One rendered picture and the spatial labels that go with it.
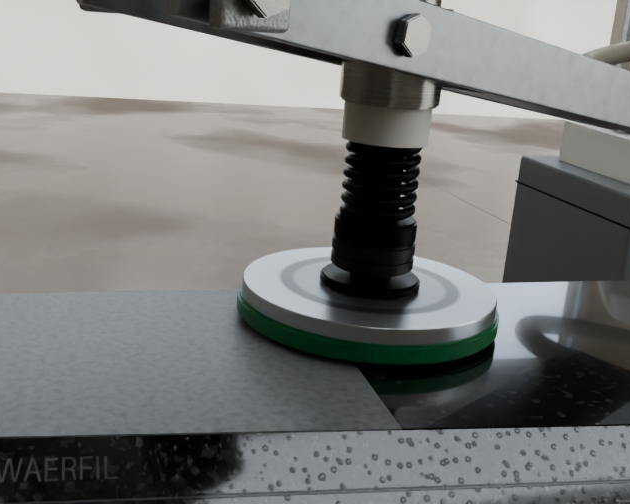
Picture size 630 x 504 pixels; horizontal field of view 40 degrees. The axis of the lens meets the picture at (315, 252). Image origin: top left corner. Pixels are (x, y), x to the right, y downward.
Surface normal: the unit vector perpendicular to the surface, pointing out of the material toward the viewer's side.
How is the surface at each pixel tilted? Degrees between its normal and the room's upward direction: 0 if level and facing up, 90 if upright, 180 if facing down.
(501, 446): 45
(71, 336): 0
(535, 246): 90
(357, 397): 0
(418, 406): 0
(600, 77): 90
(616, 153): 90
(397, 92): 90
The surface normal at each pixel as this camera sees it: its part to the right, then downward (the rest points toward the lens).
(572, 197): -0.95, 0.00
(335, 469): 0.20, -0.47
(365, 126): -0.53, 0.19
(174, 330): 0.08, -0.96
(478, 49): 0.65, 0.26
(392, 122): 0.03, 0.28
